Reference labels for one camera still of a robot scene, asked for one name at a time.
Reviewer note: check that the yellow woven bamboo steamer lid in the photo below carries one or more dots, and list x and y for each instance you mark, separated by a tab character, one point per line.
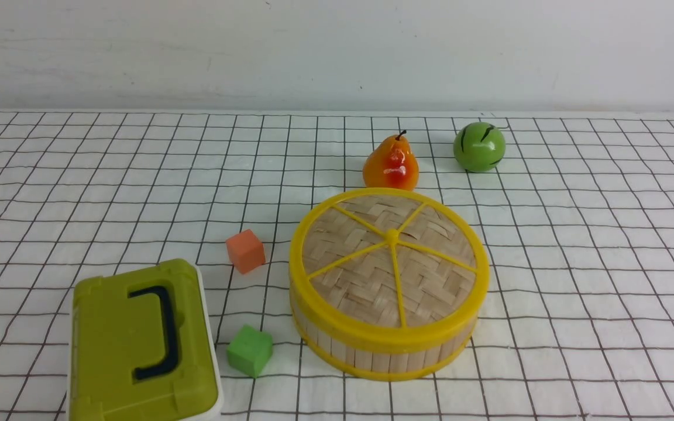
387	270

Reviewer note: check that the yellow bamboo steamer basket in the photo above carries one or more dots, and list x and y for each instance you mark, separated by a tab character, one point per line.
397	354

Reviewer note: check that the orange red toy pear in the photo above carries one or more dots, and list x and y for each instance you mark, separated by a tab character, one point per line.
392	165

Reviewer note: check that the orange foam cube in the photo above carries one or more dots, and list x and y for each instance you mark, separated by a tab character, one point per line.
245	251

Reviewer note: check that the green toy apple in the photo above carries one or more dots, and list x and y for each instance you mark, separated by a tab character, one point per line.
479	147

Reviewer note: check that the green foam cube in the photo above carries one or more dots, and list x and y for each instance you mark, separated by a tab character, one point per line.
250	351

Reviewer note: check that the olive green lidded box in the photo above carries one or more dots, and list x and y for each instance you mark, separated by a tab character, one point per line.
141	347

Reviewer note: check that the white black grid tablecloth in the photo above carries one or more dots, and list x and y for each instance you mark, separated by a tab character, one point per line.
578	219

